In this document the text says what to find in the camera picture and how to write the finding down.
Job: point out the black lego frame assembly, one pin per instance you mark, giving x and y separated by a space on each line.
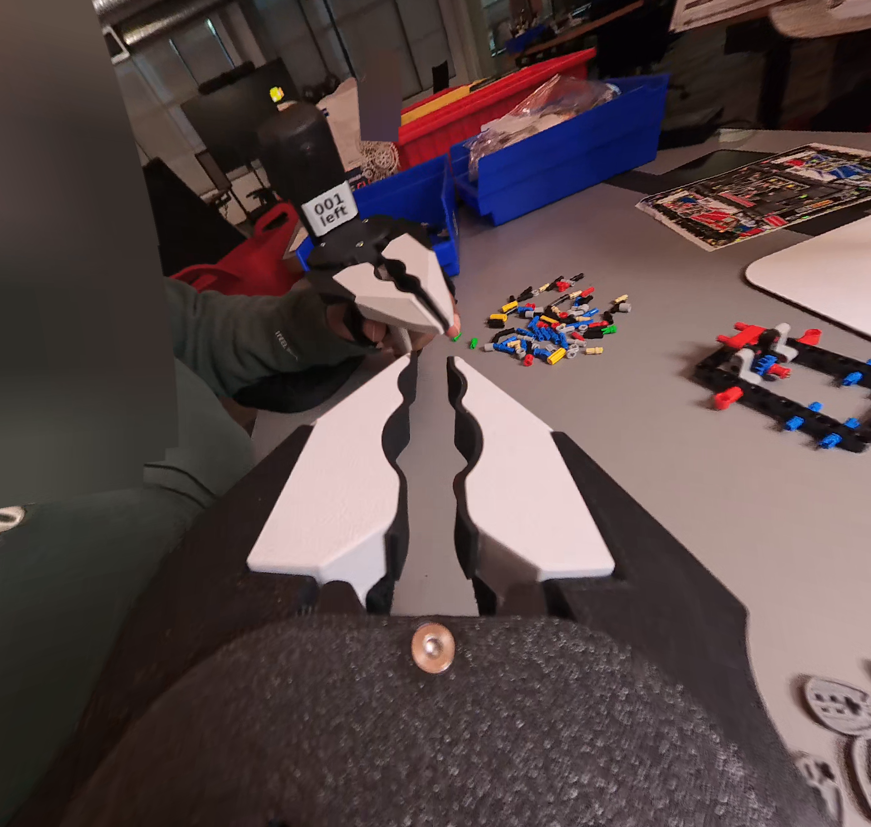
748 391

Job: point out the person's left forearm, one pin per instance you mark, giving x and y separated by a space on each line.
258 337

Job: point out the red plastic container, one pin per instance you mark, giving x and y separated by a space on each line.
272 228

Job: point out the pile of small lego pieces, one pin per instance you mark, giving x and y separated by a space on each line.
551 327

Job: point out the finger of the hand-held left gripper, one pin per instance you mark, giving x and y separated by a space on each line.
425 269
388 299

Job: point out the person's left hand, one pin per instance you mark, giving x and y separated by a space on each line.
415 342

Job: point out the lego instruction booklet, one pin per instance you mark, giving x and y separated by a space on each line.
762 204

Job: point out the clear bag of lego parts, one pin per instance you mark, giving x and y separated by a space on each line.
544 109

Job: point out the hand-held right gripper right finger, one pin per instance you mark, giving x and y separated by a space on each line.
537 500

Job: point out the large blue plastic bin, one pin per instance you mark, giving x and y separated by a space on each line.
565 174

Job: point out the white rounded board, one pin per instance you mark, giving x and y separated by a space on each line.
823 276

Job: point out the black monitor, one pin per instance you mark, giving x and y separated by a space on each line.
231 112

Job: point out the person's green sweatshirt torso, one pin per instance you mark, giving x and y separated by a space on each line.
68 602

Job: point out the red plastic bin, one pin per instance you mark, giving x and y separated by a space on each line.
476 111

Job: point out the small blue plastic bin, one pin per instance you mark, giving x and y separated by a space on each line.
408 194

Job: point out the group of grey oval pieces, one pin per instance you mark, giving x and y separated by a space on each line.
837 701

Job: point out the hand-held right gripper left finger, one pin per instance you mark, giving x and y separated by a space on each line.
326 500

